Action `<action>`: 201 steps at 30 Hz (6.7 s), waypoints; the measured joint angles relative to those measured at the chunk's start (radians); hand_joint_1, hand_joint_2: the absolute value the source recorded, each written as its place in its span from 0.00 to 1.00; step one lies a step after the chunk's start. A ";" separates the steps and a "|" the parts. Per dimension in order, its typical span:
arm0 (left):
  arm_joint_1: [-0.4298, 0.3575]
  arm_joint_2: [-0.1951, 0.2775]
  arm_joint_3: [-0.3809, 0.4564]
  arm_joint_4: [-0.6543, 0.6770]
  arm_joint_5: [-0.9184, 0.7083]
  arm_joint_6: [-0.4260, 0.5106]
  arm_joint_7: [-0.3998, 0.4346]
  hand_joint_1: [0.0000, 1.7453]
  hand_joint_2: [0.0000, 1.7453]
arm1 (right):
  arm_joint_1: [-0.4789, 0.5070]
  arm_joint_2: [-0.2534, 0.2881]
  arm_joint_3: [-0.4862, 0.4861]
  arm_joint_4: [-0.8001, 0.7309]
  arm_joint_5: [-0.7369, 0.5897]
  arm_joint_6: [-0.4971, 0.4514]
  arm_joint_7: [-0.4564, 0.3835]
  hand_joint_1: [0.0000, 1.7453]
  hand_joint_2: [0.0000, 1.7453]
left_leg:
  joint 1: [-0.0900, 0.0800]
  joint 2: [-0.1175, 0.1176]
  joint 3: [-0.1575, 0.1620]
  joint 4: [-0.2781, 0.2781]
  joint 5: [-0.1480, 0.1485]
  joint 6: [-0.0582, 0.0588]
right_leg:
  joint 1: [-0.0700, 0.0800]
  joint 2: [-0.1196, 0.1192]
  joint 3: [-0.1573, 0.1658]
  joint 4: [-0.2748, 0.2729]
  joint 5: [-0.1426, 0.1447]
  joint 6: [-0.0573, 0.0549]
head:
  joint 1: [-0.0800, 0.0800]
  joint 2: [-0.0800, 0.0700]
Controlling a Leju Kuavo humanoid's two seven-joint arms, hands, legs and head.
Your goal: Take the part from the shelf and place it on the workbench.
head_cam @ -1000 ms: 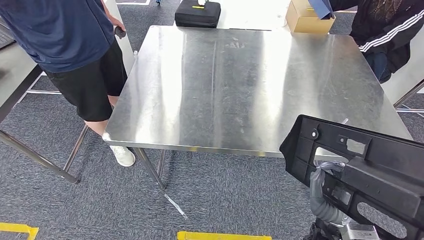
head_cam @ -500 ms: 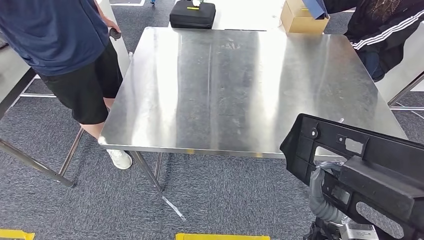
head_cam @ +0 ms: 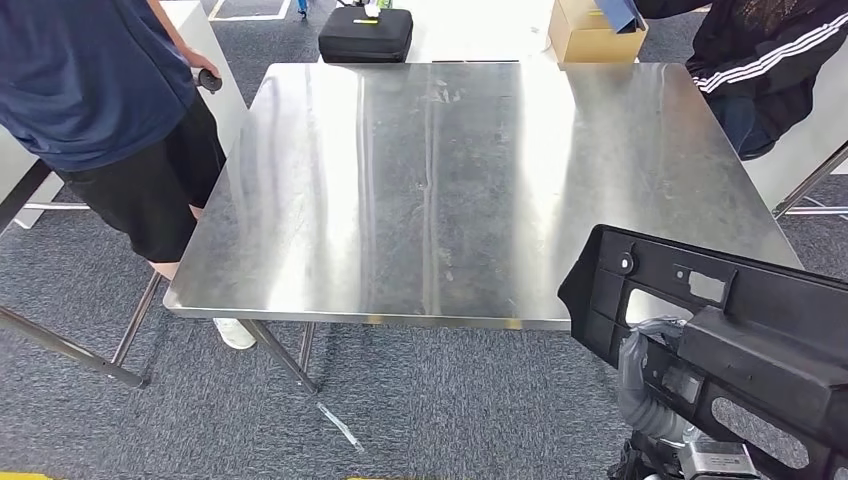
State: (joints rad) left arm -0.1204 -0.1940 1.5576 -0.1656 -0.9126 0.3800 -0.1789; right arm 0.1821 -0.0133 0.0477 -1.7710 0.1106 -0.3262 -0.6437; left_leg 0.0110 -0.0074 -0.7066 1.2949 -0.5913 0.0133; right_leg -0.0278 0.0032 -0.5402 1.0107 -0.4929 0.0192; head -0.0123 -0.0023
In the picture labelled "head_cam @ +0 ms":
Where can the person's hand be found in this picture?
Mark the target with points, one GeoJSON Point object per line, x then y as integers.
{"type": "Point", "coordinates": [202, 66]}

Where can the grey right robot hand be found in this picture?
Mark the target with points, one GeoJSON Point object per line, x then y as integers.
{"type": "Point", "coordinates": [632, 371]}

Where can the black round handheld controller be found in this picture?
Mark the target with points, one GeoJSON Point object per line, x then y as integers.
{"type": "Point", "coordinates": [210, 82]}

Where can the black plastic car part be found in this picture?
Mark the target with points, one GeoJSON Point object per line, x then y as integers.
{"type": "Point", "coordinates": [762, 344]}

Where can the stainless steel workbench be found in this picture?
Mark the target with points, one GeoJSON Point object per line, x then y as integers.
{"type": "Point", "coordinates": [430, 199]}

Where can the white cabinet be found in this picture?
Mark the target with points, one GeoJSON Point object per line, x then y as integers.
{"type": "Point", "coordinates": [228, 112]}

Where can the person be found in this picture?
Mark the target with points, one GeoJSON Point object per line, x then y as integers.
{"type": "Point", "coordinates": [762, 60]}
{"type": "Point", "coordinates": [86, 79]}

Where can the black zipper case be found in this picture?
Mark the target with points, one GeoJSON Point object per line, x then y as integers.
{"type": "Point", "coordinates": [364, 43]}

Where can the small white crumpled tissue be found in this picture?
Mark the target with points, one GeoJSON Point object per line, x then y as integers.
{"type": "Point", "coordinates": [372, 10]}

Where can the white table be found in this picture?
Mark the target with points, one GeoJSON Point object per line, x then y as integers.
{"type": "Point", "coordinates": [477, 33]}
{"type": "Point", "coordinates": [815, 132]}

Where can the clear plastic strip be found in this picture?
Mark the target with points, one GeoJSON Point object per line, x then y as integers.
{"type": "Point", "coordinates": [339, 426]}

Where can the dark metal table leg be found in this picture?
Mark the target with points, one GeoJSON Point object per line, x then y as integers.
{"type": "Point", "coordinates": [66, 348]}

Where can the brown cardboard box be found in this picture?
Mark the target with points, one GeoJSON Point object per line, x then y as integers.
{"type": "Point", "coordinates": [583, 43]}

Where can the blue folder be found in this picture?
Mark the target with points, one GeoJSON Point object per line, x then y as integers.
{"type": "Point", "coordinates": [623, 14]}

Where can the yellow floor tape square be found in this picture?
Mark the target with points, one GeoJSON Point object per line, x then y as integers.
{"type": "Point", "coordinates": [26, 477]}

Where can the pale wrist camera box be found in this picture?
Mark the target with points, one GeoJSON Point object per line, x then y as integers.
{"type": "Point", "coordinates": [719, 460]}

